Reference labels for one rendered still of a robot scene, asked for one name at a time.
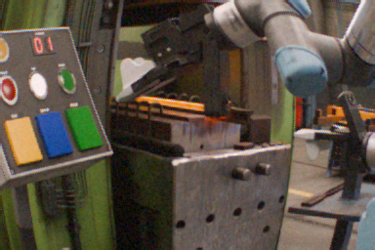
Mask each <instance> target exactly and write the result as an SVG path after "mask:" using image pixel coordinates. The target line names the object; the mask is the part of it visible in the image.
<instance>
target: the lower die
mask: <svg viewBox="0 0 375 250"><path fill-rule="evenodd" d="M126 104H127V103H126V102H123V103H119V108H118V126H119V130H120V131H125V121H126ZM115 105H116V99H111V103H110V128H113V129H114V126H115ZM162 106H163V114H160V107H159V106H158V105H154V106H153V107H152V108H151V111H150V133H151V137H152V138H153V139H157V140H159V141H164V142H168V143H172V144H177V145H180V146H183V147H184V149H185V153H187V152H196V151H204V150H212V149H222V148H230V147H233V145H234V144H239V143H240V128H241V125H240V124H234V123H229V122H224V121H209V117H207V116H205V115H204V110H203V109H197V108H190V107H184V106H177V105H166V104H163V105H162ZM136 107H137V106H136V102H130V103H129V107H128V129H129V133H132V134H135V130H136ZM139 131H140V135H141V136H143V137H146V133H147V104H141V105H140V110H139ZM201 145H204V148H200V146H201Z"/></svg>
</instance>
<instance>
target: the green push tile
mask: <svg viewBox="0 0 375 250"><path fill-rule="evenodd" d="M64 113H65V115H66V119H67V121H68V124H69V127H70V130H71V132H72V136H73V138H74V140H75V143H76V145H77V147H78V149H79V152H80V151H83V150H86V151H87V150H89V149H92V148H95V147H97V148H99V147H101V146H102V145H103V142H102V139H101V136H100V134H99V132H98V130H97V126H96V124H95V122H94V119H93V116H92V114H91V111H90V108H89V106H88V105H86V106H83V107H79V108H74V109H69V110H67V111H65V112H64Z"/></svg>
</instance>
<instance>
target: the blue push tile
mask: <svg viewBox="0 0 375 250"><path fill-rule="evenodd" d="M35 119H36V123H37V127H38V128H39V132H40V136H41V138H42V141H43V144H44V147H45V148H46V151H47V153H48V157H49V159H51V158H56V157H58V156H60V157H62V156H64V155H69V154H71V153H72V152H73V149H72V146H71V143H70V141H69V139H68V135H67V133H66V130H65V128H64V124H63V120H62V118H61V114H60V113H59V112H53V113H48V114H42V115H36V116H35Z"/></svg>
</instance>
